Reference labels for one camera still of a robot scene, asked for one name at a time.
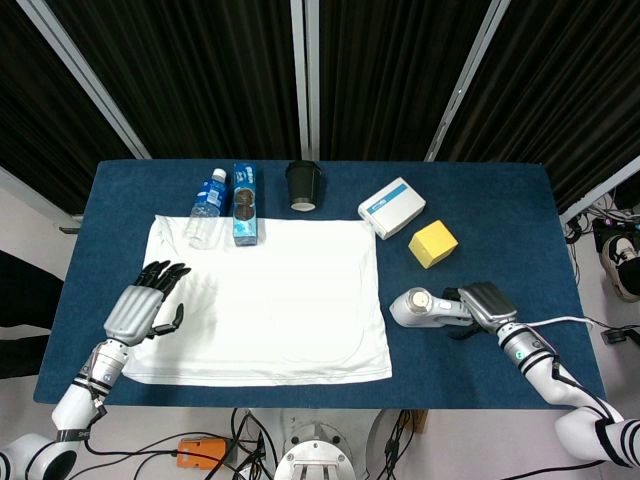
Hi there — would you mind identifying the black pleated curtain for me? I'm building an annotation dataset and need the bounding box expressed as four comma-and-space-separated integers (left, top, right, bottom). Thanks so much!
0, 0, 640, 216

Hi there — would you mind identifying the dark blue table mat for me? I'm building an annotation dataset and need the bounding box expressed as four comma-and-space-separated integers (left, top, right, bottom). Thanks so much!
32, 159, 609, 410

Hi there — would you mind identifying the white blue cardboard box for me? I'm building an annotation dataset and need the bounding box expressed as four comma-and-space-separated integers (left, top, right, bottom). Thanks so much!
356, 176, 428, 241

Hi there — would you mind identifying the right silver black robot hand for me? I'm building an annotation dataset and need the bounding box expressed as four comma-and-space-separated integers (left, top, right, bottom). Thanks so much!
442, 281, 519, 341

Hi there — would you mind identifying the yellow foam cube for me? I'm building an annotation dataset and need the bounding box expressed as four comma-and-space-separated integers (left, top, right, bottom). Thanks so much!
408, 219, 459, 270

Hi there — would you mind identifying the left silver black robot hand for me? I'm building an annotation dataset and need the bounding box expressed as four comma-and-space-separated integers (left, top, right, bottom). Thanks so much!
102, 259, 193, 347

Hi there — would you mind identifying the blue cookie box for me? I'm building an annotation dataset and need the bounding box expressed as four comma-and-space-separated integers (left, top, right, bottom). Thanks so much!
231, 160, 261, 248

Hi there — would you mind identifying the white cable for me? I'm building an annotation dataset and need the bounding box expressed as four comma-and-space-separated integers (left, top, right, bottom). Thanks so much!
527, 315, 601, 331

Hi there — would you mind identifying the orange box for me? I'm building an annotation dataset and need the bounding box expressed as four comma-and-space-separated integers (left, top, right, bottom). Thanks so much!
176, 438, 227, 470

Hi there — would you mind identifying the black white sneaker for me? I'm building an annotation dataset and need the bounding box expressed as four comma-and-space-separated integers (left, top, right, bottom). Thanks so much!
602, 235, 640, 303

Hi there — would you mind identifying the silver handheld steamer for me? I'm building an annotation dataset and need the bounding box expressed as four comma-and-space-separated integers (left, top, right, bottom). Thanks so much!
389, 287, 474, 330

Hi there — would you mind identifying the clear bottle blue label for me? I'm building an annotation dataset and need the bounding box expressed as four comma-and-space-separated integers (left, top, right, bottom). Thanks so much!
184, 167, 229, 250

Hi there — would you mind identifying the black floor cable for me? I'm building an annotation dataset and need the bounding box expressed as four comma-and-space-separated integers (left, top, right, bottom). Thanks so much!
82, 432, 181, 460

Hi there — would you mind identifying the black paper cup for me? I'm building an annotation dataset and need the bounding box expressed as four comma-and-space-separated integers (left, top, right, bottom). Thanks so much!
284, 160, 322, 213

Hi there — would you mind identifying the white t-shirt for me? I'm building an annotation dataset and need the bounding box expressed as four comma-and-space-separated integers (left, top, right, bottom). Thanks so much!
120, 214, 393, 386

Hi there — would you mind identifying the grey aluminium frame post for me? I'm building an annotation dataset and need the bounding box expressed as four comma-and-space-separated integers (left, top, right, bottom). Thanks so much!
0, 167, 84, 221
424, 0, 512, 162
291, 0, 321, 161
14, 0, 153, 160
559, 154, 640, 224

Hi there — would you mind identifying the white grey robot base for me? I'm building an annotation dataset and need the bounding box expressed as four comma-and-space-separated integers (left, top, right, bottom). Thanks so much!
272, 408, 386, 480

